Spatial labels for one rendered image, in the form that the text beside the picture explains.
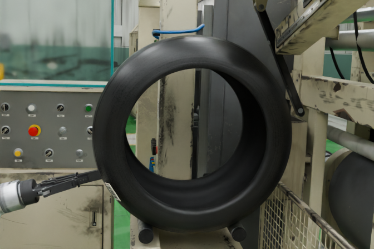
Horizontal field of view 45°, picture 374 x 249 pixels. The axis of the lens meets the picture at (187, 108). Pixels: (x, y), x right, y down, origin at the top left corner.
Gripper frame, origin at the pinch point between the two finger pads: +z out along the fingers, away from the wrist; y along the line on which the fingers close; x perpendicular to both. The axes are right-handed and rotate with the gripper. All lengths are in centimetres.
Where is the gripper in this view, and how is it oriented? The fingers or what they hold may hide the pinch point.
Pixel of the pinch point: (89, 176)
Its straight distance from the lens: 144.0
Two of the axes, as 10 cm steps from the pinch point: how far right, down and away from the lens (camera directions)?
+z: 9.7, -2.4, 0.9
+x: 2.2, 9.6, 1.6
